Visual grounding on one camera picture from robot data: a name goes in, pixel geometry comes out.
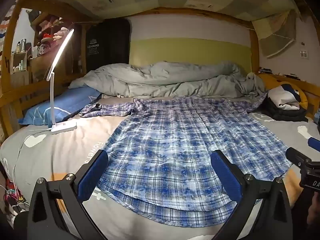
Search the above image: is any tangle of cables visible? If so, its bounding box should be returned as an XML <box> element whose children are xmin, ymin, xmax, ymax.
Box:
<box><xmin>0</xmin><ymin>177</ymin><xmax>28</xmax><ymax>222</ymax></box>

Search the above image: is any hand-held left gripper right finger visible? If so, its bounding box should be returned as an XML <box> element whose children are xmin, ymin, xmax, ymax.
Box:
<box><xmin>210</xmin><ymin>150</ymin><xmax>293</xmax><ymax>240</ymax></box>

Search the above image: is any blue plaid shirt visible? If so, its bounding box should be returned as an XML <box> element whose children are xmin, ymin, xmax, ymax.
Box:
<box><xmin>79</xmin><ymin>95</ymin><xmax>293</xmax><ymax>228</ymax></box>

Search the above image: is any blue pillow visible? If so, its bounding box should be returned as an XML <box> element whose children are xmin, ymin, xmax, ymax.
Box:
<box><xmin>19</xmin><ymin>86</ymin><xmax>102</xmax><ymax>126</ymax></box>

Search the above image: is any wooden shelf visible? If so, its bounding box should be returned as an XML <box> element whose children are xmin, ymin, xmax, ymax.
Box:
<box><xmin>10</xmin><ymin>10</ymin><xmax>83</xmax><ymax>82</ymax></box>

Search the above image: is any white desk lamp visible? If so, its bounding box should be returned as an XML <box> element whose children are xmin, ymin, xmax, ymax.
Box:
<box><xmin>46</xmin><ymin>28</ymin><xmax>77</xmax><ymax>133</ymax></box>

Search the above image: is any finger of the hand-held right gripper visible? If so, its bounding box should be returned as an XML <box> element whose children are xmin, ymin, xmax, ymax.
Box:
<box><xmin>286</xmin><ymin>147</ymin><xmax>313</xmax><ymax>168</ymax></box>
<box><xmin>308</xmin><ymin>137</ymin><xmax>320</xmax><ymax>153</ymax></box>

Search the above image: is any grey heart print bed sheet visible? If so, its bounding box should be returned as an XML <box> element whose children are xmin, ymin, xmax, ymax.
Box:
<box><xmin>0</xmin><ymin>96</ymin><xmax>320</xmax><ymax>240</ymax></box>

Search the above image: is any folded black jacket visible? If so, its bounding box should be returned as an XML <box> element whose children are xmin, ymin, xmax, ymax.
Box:
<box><xmin>251</xmin><ymin>96</ymin><xmax>308</xmax><ymax>122</ymax></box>

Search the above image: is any white lamp cable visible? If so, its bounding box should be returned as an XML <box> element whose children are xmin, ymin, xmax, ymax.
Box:
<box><xmin>0</xmin><ymin>129</ymin><xmax>53</xmax><ymax>205</ymax></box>

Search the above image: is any grey duvet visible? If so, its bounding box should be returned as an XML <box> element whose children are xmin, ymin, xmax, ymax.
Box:
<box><xmin>68</xmin><ymin>60</ymin><xmax>269</xmax><ymax>99</ymax></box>

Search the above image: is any grey-green hanging cloth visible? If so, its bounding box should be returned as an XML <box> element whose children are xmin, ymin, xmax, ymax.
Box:
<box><xmin>251</xmin><ymin>9</ymin><xmax>298</xmax><ymax>58</ymax></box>

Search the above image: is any person's right hand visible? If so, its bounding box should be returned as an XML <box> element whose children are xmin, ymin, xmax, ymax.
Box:
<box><xmin>307</xmin><ymin>194</ymin><xmax>320</xmax><ymax>227</ymax></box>

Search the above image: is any row of small ledge items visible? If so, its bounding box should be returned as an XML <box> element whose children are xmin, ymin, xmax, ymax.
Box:
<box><xmin>259</xmin><ymin>67</ymin><xmax>304</xmax><ymax>79</ymax></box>

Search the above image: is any yellow pillow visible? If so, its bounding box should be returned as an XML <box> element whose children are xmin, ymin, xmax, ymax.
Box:
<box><xmin>257</xmin><ymin>74</ymin><xmax>308</xmax><ymax>110</ymax></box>

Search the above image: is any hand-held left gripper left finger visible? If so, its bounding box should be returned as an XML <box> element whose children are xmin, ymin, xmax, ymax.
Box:
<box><xmin>29</xmin><ymin>149</ymin><xmax>109</xmax><ymax>240</ymax></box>

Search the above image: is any pink plush toy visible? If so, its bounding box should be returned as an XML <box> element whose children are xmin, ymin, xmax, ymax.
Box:
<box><xmin>53</xmin><ymin>27</ymin><xmax>68</xmax><ymax>41</ymax></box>

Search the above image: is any wooden bed frame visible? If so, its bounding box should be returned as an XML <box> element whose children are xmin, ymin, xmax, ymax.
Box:
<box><xmin>0</xmin><ymin>0</ymin><xmax>320</xmax><ymax>140</ymax></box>

